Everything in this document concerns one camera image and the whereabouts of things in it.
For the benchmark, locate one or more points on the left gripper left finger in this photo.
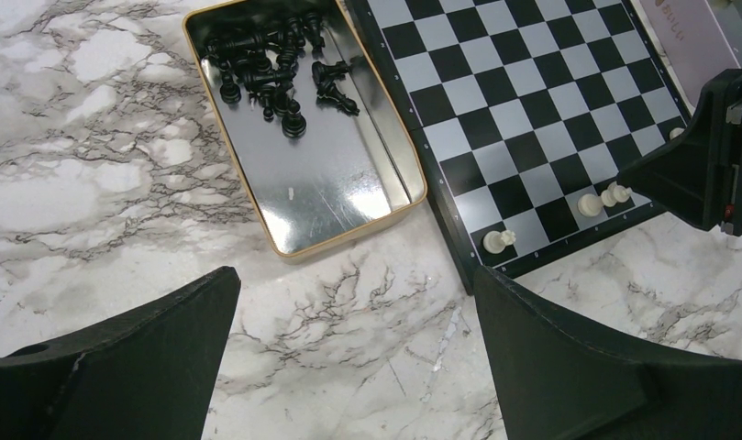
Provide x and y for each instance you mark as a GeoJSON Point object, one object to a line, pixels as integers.
{"type": "Point", "coordinates": [148, 373]}

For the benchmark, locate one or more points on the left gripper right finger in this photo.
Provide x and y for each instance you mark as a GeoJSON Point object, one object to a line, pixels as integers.
{"type": "Point", "coordinates": [560, 375]}

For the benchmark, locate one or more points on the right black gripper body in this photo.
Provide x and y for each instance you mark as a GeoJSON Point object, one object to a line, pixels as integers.
{"type": "Point", "coordinates": [697, 176]}

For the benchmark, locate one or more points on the white queen chess piece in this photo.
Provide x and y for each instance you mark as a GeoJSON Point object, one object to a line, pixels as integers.
{"type": "Point", "coordinates": [615, 194]}

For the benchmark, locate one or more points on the black chess pieces pile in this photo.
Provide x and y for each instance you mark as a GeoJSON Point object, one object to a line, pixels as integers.
{"type": "Point", "coordinates": [262, 61]}

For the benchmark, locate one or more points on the black white chessboard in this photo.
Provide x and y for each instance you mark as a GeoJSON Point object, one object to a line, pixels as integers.
{"type": "Point", "coordinates": [519, 108]}

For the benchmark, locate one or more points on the yellow tin tray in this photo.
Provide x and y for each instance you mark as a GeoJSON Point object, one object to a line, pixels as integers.
{"type": "Point", "coordinates": [309, 123]}

